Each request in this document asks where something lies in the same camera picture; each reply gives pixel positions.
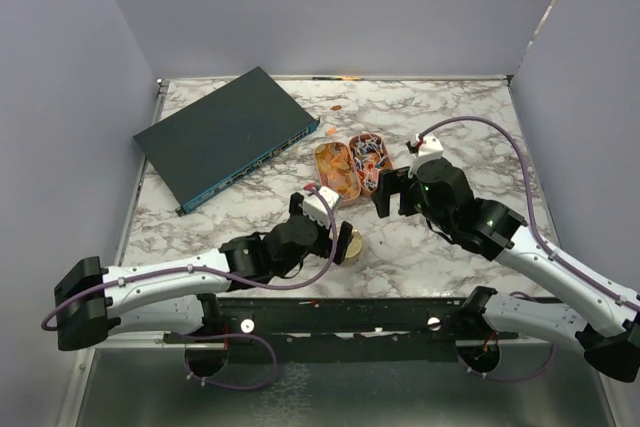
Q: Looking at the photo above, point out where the gold jar lid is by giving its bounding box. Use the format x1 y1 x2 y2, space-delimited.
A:
345 229 364 259

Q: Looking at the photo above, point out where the pink tray of lollipops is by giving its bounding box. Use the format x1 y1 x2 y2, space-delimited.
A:
348 133 393 197

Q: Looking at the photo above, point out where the pink tray of popsicle candies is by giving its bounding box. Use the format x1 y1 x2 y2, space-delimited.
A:
313 141 361 206

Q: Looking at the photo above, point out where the clear plastic jar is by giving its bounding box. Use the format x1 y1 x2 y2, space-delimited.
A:
343 252 360 266

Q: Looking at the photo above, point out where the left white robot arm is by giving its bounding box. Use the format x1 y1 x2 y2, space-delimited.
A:
41 187 353 351

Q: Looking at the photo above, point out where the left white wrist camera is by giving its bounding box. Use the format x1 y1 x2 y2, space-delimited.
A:
302 186 342 228

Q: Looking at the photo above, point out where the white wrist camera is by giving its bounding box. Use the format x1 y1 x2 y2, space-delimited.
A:
406 134 444 178
302 186 342 228

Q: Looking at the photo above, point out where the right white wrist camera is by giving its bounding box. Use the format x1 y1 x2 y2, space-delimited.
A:
406 134 444 178

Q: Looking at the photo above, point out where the dark blue network switch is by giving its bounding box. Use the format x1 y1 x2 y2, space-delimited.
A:
134 67 320 216

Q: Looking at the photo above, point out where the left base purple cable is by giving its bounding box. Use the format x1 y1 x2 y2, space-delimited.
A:
185 331 279 391

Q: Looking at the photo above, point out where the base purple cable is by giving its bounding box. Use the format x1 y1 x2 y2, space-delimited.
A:
185 331 279 391
457 341 556 382

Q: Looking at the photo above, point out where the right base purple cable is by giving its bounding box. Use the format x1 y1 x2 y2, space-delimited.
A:
457 341 556 382

